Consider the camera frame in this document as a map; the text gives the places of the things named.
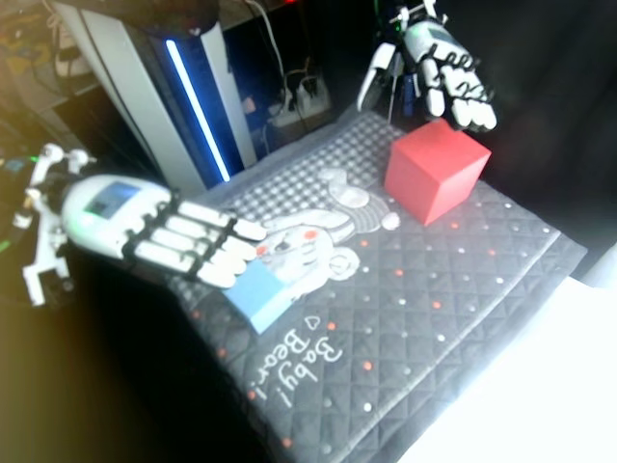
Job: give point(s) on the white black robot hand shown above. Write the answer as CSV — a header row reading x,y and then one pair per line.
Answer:
x,y
436,53
111,217

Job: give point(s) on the red cube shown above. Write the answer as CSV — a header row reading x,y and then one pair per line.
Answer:
x,y
434,173

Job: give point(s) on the light blue block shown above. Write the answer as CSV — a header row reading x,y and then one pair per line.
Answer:
x,y
260,299

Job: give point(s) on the white column with blue light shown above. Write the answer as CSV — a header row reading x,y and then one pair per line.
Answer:
x,y
140,96

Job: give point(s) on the white power strip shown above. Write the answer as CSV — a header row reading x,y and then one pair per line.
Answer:
x,y
308,99

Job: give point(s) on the grey quilt with bear print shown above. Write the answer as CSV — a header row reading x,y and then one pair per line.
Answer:
x,y
410,313

